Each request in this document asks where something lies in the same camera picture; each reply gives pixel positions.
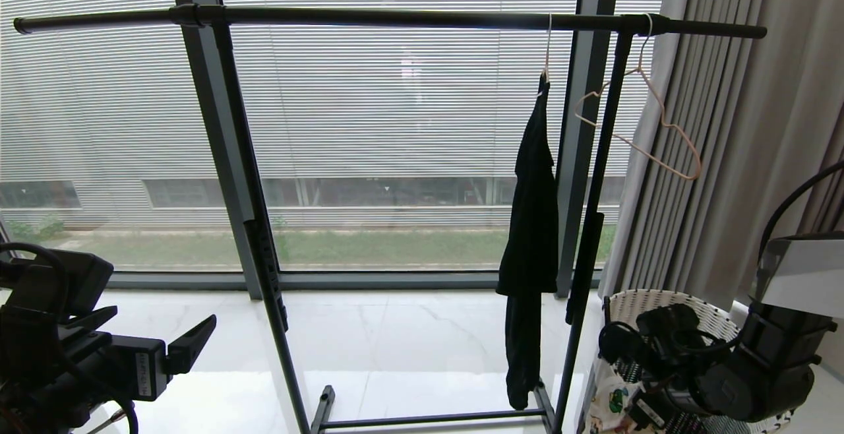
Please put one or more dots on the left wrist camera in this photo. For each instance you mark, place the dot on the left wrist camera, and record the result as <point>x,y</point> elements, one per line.
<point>59,282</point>

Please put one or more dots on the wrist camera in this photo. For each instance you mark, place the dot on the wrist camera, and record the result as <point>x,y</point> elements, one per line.
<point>666,328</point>
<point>59,282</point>

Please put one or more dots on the black clothes rack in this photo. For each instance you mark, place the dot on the black clothes rack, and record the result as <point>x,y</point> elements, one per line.
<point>395,17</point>

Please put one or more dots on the black garment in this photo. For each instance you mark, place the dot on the black garment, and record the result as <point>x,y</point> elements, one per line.
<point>527,223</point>

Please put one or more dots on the pink clothes hanger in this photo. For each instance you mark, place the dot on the pink clothes hanger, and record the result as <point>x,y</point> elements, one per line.
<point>662,114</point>
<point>548,45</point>

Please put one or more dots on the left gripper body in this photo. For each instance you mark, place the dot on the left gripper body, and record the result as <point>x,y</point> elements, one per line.
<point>112,368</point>

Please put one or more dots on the window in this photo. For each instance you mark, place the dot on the window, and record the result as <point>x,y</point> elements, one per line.
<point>395,124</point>

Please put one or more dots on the cream printed garment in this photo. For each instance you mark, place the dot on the cream printed garment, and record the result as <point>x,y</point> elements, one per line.
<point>610,401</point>

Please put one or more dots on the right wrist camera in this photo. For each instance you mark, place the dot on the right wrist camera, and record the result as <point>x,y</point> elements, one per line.
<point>666,328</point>

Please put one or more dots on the white laundry basket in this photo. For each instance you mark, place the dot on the white laundry basket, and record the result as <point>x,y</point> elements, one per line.
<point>633,302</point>

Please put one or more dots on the beige curtain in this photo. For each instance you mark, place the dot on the beige curtain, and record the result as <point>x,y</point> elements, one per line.
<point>725,124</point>

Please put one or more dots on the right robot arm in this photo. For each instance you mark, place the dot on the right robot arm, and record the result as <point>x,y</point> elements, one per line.
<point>791,276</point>

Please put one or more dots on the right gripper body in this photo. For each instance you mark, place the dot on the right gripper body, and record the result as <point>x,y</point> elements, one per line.
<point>666,398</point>

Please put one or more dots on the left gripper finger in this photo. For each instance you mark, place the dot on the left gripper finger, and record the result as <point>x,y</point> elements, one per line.
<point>188,348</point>
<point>89,323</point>

